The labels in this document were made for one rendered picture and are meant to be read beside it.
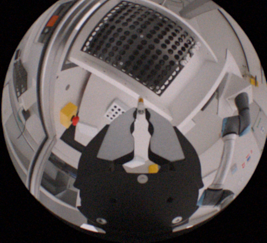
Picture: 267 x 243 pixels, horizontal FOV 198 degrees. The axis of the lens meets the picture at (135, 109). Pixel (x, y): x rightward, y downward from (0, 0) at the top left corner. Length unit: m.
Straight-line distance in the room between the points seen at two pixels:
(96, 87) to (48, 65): 0.25
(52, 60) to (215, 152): 3.50
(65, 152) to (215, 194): 0.98
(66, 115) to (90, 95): 0.15
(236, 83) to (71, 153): 1.24
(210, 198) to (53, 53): 0.68
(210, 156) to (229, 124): 2.88
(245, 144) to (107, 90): 3.56
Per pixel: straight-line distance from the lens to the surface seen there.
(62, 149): 0.80
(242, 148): 3.41
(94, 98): 0.40
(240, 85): 0.62
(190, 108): 0.24
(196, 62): 0.31
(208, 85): 0.25
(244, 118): 0.59
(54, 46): 0.19
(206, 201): 0.51
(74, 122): 0.34
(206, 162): 3.38
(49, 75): 0.22
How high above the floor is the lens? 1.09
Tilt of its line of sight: 59 degrees down
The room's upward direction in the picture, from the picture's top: 177 degrees counter-clockwise
